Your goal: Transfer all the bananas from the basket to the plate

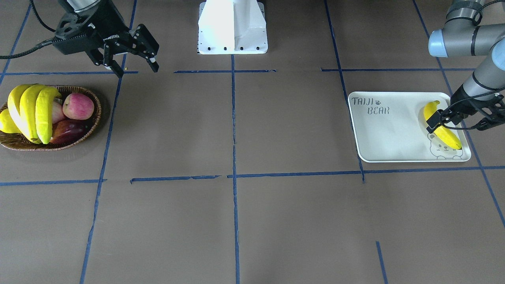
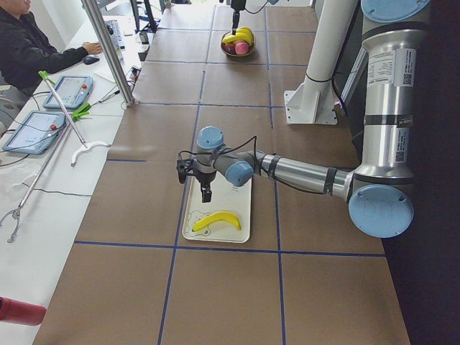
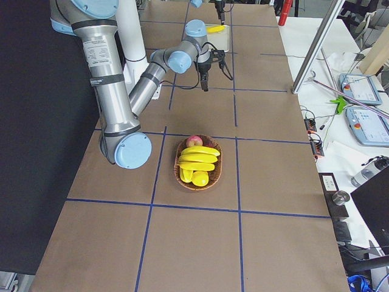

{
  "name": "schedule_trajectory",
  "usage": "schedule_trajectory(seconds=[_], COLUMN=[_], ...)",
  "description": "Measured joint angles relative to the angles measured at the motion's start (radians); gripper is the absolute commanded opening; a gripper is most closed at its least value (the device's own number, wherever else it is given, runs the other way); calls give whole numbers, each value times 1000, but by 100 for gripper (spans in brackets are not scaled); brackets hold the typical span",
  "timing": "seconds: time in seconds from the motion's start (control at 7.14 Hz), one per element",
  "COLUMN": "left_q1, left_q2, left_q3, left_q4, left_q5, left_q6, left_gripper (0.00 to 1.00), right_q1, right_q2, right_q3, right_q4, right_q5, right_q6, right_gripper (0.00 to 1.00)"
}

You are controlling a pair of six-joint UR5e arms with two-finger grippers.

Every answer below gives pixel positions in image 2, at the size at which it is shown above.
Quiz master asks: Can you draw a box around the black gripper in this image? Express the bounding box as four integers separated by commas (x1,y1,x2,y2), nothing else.
230,0,245,35
193,165,216,203

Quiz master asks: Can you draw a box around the yellow banana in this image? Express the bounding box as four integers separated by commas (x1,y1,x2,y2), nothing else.
222,32,249,44
192,211,242,232
235,27,254,46

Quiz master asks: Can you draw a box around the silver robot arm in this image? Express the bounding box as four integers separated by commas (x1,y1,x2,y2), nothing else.
177,1,431,238

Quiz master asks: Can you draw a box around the woven wicker basket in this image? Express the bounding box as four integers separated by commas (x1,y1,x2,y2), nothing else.
221,27,256,57

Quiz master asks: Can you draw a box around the white bear-print tray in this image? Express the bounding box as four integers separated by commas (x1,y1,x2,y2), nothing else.
182,174,252,243

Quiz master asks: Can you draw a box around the red apple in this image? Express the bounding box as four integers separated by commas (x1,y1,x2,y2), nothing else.
234,42,249,55

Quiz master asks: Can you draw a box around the dark purple fruit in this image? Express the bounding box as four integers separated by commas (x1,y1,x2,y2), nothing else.
223,43,235,54

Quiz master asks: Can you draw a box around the keyboard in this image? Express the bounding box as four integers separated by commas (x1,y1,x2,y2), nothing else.
105,19,125,50

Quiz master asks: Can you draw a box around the long reacher grabber tool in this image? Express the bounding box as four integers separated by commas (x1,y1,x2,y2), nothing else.
38,71,111,167

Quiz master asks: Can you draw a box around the black computer mouse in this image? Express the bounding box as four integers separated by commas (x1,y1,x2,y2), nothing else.
83,55,100,65

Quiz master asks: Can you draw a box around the upper teach pendant tablet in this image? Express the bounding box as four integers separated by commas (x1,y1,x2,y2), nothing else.
52,75,93,110

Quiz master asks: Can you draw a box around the teach pendant tablet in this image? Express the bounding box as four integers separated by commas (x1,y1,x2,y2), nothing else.
2,111,66,155
52,75,93,110

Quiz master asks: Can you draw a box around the lower teach pendant tablet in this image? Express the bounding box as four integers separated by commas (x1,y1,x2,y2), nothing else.
2,111,66,155

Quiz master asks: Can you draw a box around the person in black jacket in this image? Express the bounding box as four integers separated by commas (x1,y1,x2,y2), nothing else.
1,1,102,95

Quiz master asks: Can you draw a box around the red cylinder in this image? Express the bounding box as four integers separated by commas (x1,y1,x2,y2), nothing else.
0,297,47,326

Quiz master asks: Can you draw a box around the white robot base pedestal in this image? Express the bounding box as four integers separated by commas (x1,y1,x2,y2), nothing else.
284,0,358,125

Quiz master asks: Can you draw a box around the aluminium frame post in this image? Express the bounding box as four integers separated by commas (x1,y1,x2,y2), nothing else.
81,0,134,107

